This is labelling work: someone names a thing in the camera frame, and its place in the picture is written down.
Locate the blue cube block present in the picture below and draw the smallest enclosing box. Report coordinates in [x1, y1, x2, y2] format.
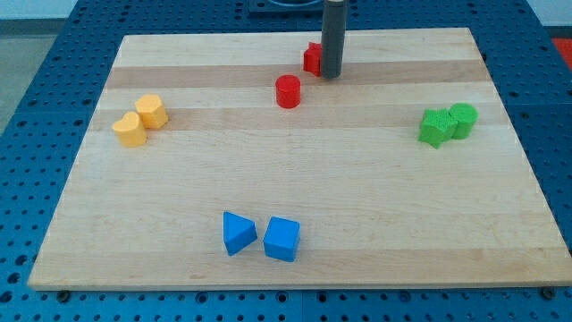
[263, 216, 300, 262]

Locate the blue triangle block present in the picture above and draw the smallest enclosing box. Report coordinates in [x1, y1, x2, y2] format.
[223, 211, 257, 256]

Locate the light wooden board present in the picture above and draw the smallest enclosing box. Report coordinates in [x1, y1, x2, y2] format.
[29, 28, 571, 291]

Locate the red cylinder block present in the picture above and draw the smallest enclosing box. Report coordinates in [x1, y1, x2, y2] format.
[275, 74, 301, 108]

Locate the red star block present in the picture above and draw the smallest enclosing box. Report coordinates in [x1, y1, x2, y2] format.
[303, 42, 322, 77]

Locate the yellow hexagon block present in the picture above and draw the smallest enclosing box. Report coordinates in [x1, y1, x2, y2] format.
[135, 94, 169, 130]

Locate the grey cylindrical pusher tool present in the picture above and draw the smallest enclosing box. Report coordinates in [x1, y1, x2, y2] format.
[321, 0, 348, 80]

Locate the green star block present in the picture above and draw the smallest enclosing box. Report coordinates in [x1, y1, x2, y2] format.
[418, 109, 458, 148]

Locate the yellow heart block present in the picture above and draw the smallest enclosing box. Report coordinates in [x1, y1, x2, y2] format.
[112, 112, 147, 148]

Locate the green cylinder block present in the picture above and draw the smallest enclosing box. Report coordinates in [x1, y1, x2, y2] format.
[449, 103, 479, 140]

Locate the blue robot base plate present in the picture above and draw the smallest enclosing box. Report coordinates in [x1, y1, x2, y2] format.
[246, 0, 323, 14]

